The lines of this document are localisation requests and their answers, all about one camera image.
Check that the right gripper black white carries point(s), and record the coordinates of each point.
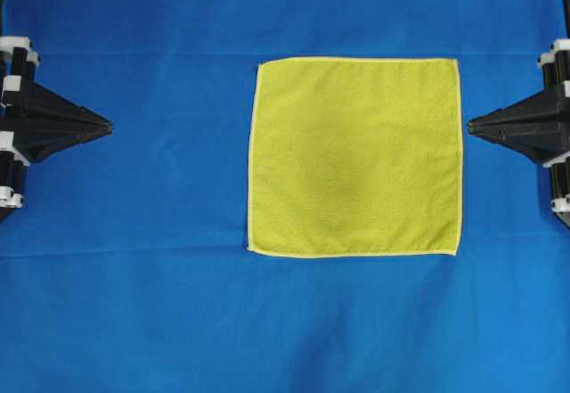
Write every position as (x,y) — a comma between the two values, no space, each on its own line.
(548,149)

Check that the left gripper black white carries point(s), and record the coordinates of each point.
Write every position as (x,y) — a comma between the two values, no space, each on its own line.
(18,66)

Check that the yellow-green microfiber towel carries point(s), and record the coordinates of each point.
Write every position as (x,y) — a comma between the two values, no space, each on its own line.
(355,157)

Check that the blue table cloth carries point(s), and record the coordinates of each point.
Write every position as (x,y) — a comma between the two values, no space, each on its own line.
(128,269)

